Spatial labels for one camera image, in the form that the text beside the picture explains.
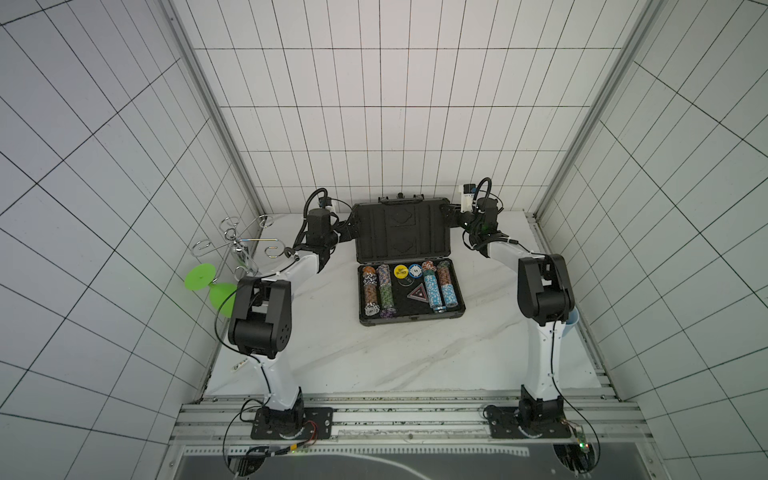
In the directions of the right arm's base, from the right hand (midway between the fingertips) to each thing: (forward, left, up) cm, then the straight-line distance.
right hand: (450, 199), depth 100 cm
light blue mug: (-36, -34, -11) cm, 51 cm away
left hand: (-12, +34, -2) cm, 36 cm away
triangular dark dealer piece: (-30, +10, -14) cm, 34 cm away
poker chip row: (-31, +20, -13) cm, 40 cm away
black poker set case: (-15, +16, -9) cm, 23 cm away
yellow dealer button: (-22, +16, -13) cm, 30 cm away
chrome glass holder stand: (-33, +58, +11) cm, 68 cm away
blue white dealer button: (-21, +11, -14) cm, 28 cm away
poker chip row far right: (-28, 0, -13) cm, 31 cm away
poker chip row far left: (-27, +26, -13) cm, 39 cm away
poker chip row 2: (-21, +7, -13) cm, 26 cm away
